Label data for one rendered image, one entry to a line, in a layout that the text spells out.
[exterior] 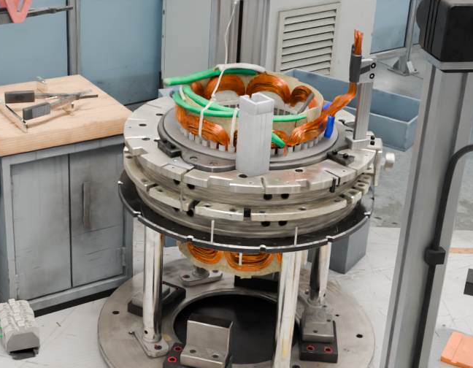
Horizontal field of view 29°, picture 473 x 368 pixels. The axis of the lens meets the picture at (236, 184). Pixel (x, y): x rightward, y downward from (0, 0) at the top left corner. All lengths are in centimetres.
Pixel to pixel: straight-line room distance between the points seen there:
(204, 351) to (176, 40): 260
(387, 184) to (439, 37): 307
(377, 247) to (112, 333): 52
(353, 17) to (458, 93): 321
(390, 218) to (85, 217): 222
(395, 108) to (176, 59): 233
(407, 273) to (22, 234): 71
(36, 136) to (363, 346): 52
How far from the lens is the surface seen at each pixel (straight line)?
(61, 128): 124
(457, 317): 143
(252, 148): 102
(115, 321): 130
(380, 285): 147
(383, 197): 356
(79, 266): 135
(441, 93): 63
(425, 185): 66
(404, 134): 133
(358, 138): 114
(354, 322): 134
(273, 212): 104
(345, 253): 147
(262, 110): 101
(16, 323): 128
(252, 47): 160
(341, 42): 384
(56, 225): 130
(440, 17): 62
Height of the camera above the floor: 154
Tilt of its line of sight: 26 degrees down
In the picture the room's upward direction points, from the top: 4 degrees clockwise
